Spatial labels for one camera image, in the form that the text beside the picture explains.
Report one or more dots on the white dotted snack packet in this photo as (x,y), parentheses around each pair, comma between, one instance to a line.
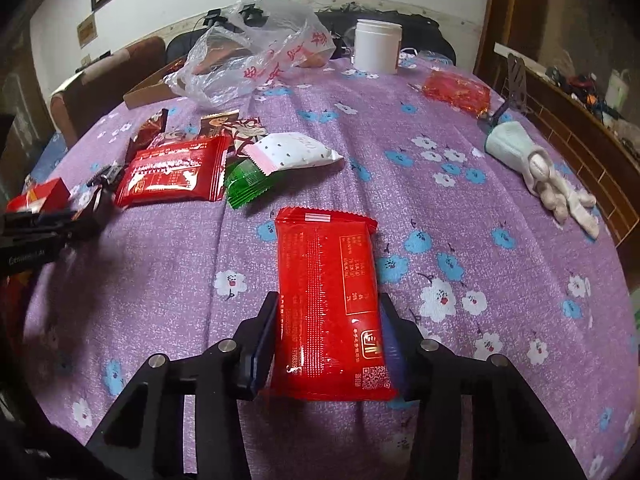
(295,152)

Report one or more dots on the brown cardboard box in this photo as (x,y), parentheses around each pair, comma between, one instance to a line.
(145,91)

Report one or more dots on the white plastic jar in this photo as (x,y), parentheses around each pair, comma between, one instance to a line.
(376,45)

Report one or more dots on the blue white mask pack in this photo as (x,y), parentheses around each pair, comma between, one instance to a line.
(417,57)

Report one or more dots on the bright red snack packet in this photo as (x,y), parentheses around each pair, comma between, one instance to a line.
(325,310)

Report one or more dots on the brown armchair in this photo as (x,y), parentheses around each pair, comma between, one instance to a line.
(100,90)

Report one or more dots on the black sofa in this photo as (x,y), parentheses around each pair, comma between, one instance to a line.
(425,30)

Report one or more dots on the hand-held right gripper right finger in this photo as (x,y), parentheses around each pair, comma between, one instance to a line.
(395,355)

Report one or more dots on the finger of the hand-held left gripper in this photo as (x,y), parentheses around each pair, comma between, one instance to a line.
(107,176)
(95,215)

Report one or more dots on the dark wooden cabinet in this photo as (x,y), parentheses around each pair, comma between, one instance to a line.
(15,105)

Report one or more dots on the black phone stand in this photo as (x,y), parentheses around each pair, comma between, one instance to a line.
(515,85)

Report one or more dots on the small wall plaque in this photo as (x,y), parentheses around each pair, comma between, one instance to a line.
(86,30)

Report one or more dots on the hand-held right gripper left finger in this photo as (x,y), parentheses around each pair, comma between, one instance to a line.
(265,345)

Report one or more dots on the red cardboard box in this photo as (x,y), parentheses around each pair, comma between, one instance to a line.
(47,191)

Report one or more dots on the clear plastic bag red print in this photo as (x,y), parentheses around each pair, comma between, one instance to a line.
(250,55)

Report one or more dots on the dark red snack packet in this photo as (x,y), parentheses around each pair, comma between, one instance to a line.
(170,180)

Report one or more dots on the shiny red foil packet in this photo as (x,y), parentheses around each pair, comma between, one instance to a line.
(457,91)

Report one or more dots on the green snack packet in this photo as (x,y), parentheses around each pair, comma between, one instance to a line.
(247,185)

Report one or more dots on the dark brown snack packet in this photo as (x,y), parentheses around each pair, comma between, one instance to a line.
(150,132)

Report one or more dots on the maroon white patterned packet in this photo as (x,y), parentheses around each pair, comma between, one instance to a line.
(248,136)

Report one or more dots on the blue printed cloth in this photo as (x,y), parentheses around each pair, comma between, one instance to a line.
(50,155)

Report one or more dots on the small black mounted device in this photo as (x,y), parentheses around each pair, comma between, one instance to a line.
(251,11)
(215,17)

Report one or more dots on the wooden sideboard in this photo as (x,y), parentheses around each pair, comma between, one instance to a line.
(575,125)

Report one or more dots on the white bag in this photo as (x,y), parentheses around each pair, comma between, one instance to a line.
(617,91)

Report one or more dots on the black remote control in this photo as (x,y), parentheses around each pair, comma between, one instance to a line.
(92,61)

